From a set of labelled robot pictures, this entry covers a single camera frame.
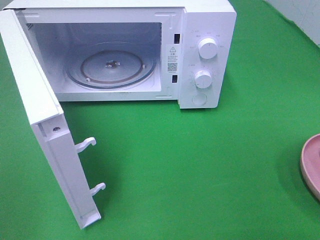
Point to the green table cloth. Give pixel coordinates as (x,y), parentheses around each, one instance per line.
(229,173)

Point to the glass microwave turntable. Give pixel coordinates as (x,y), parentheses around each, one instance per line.
(112,65)

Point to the white microwave door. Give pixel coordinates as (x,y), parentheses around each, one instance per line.
(47,120)

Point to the round white door release button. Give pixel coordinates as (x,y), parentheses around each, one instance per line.
(199,99)

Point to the white microwave knob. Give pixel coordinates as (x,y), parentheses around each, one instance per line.
(203,79)
(207,48)

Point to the white microwave oven body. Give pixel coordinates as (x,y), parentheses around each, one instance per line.
(54,28)

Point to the pink round plate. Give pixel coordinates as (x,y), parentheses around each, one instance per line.
(310,164)

